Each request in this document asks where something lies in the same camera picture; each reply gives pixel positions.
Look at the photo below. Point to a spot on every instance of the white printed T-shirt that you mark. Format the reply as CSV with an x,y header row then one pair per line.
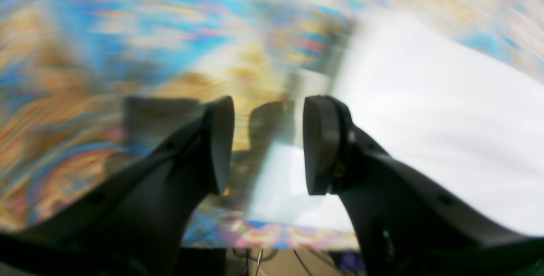
x,y
469,122

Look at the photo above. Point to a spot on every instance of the patterned tablecloth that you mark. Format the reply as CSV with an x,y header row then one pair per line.
x,y
69,66

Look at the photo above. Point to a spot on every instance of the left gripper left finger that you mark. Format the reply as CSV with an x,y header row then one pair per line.
x,y
133,223

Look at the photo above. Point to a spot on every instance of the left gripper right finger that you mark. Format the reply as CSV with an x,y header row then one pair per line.
x,y
406,224

